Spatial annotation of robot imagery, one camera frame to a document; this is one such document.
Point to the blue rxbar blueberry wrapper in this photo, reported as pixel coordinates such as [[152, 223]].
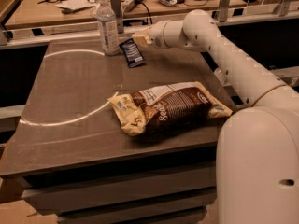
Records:
[[132, 53]]

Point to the metal frame rail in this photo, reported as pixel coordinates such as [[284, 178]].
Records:
[[14, 38]]

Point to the clear plastic water bottle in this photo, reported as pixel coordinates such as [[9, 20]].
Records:
[[108, 28]]

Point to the brown and cream snack bag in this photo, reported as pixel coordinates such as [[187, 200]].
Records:
[[165, 106]]

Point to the white papers on workbench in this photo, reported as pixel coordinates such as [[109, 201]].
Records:
[[75, 4]]

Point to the grey drawer cabinet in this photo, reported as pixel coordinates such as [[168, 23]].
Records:
[[166, 188]]

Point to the grey metal upright post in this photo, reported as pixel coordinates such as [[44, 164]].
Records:
[[116, 6]]

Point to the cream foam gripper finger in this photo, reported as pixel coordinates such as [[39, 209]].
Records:
[[142, 37]]

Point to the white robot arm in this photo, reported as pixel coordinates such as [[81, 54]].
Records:
[[257, 163]]

